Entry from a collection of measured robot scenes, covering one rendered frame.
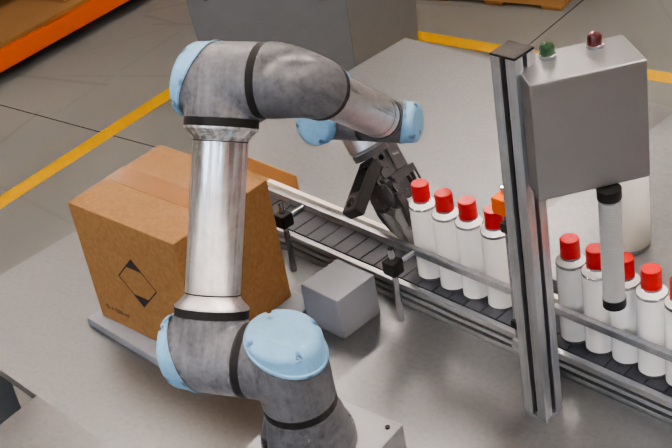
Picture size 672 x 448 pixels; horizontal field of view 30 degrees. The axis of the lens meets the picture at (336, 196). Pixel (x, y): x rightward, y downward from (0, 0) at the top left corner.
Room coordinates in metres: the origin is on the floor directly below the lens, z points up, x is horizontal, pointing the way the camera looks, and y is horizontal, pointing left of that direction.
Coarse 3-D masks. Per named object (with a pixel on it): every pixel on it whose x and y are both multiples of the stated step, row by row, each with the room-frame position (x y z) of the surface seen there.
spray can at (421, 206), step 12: (420, 180) 1.97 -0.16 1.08; (420, 192) 1.94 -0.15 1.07; (408, 204) 1.97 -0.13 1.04; (420, 204) 1.95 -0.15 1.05; (432, 204) 1.95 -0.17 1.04; (420, 216) 1.94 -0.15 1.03; (420, 228) 1.94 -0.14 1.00; (432, 228) 1.94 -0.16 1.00; (420, 240) 1.94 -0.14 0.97; (432, 240) 1.94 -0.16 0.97; (432, 252) 1.94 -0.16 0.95; (420, 264) 1.95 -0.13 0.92; (432, 264) 1.94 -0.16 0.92; (420, 276) 1.95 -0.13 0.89; (432, 276) 1.94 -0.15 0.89
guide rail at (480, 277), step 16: (272, 192) 2.24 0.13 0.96; (320, 208) 2.13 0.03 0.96; (352, 224) 2.06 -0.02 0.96; (384, 240) 1.99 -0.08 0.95; (400, 240) 1.97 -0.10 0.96; (432, 256) 1.90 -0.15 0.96; (464, 272) 1.84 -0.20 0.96; (480, 272) 1.82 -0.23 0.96; (496, 288) 1.78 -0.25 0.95; (576, 320) 1.65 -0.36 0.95; (592, 320) 1.63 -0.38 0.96; (624, 336) 1.58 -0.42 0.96; (656, 352) 1.53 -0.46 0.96
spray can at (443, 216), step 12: (444, 192) 1.91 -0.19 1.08; (444, 204) 1.90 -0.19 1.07; (432, 216) 1.91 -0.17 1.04; (444, 216) 1.89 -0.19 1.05; (456, 216) 1.90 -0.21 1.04; (444, 228) 1.89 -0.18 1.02; (444, 240) 1.89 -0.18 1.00; (456, 240) 1.89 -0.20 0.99; (444, 252) 1.89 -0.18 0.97; (456, 252) 1.89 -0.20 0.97; (444, 276) 1.90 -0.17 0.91; (456, 276) 1.89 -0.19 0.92; (444, 288) 1.90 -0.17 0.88; (456, 288) 1.89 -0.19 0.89
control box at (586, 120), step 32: (544, 64) 1.57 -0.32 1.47; (576, 64) 1.55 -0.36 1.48; (608, 64) 1.53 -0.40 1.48; (640, 64) 1.53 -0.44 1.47; (544, 96) 1.52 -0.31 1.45; (576, 96) 1.52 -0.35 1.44; (608, 96) 1.52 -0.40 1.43; (640, 96) 1.53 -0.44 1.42; (544, 128) 1.52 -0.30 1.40; (576, 128) 1.52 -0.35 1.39; (608, 128) 1.52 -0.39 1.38; (640, 128) 1.53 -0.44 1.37; (544, 160) 1.52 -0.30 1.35; (576, 160) 1.52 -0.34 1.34; (608, 160) 1.52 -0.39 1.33; (640, 160) 1.53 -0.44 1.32; (544, 192) 1.52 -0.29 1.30; (576, 192) 1.52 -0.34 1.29
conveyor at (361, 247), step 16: (288, 208) 2.29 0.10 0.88; (304, 224) 2.22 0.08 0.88; (320, 224) 2.21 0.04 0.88; (336, 224) 2.19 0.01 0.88; (320, 240) 2.15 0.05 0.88; (336, 240) 2.13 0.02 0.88; (352, 240) 2.12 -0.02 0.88; (368, 240) 2.11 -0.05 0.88; (352, 256) 2.07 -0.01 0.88; (368, 256) 2.06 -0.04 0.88; (384, 256) 2.05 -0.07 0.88; (400, 256) 2.04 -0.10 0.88; (416, 272) 1.97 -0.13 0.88; (432, 288) 1.91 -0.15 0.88; (464, 304) 1.85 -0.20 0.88; (480, 304) 1.84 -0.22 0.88; (496, 320) 1.79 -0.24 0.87; (560, 336) 1.71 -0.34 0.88; (576, 352) 1.66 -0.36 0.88; (608, 368) 1.60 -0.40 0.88; (624, 368) 1.59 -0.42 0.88; (656, 384) 1.54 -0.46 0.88
